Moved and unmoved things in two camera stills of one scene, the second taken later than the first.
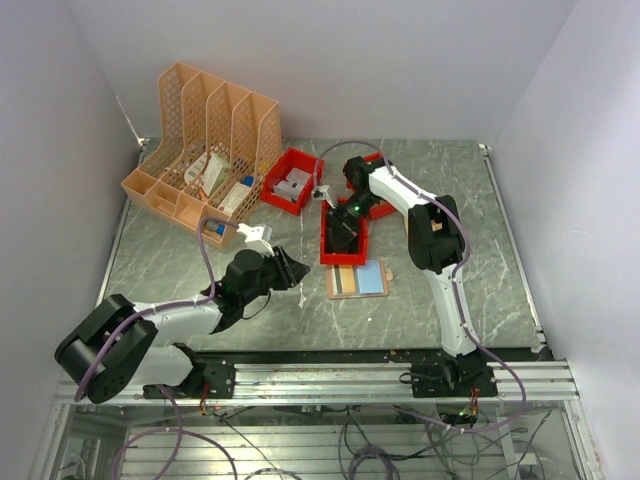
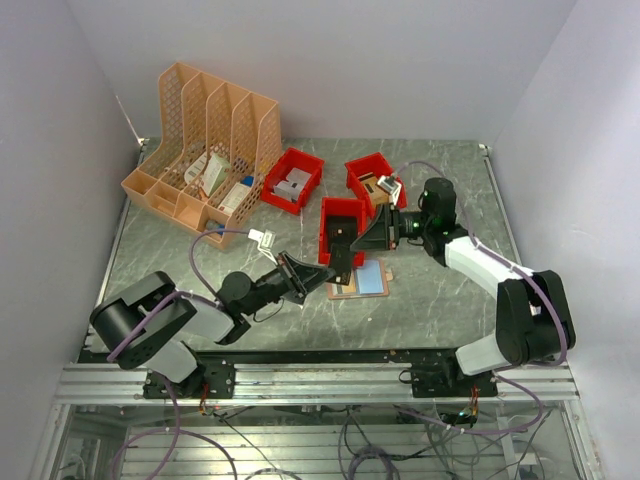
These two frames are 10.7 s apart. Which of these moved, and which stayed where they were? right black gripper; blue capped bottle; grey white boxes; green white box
Moved: right black gripper
Stayed: grey white boxes; green white box; blue capped bottle
